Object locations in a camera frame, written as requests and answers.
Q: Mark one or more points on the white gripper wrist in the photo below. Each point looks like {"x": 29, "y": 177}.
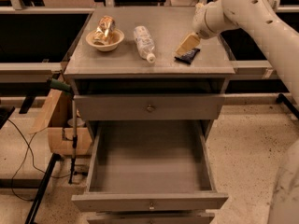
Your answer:
{"x": 200, "y": 22}

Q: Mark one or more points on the clear plastic water bottle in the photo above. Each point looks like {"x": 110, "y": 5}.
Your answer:
{"x": 144, "y": 43}

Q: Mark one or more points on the closed top drawer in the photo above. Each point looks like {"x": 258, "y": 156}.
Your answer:
{"x": 149, "y": 107}

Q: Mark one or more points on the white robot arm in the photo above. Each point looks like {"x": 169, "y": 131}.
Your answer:
{"x": 279, "y": 43}

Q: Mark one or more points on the open middle drawer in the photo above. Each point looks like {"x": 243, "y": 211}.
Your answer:
{"x": 149, "y": 166}

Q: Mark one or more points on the grey drawer cabinet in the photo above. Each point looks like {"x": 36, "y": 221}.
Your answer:
{"x": 122, "y": 71}

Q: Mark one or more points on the bottom drawer front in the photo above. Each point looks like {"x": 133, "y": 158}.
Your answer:
{"x": 152, "y": 218}

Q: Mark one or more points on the crumpled golden snack bag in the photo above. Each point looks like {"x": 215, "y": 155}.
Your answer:
{"x": 104, "y": 31}

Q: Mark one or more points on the beige bowl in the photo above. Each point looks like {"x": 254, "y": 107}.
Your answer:
{"x": 105, "y": 45}

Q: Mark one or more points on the black stand leg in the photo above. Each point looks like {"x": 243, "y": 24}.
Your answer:
{"x": 41, "y": 190}

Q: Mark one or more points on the cardboard box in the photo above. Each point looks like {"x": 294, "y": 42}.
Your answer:
{"x": 55, "y": 117}

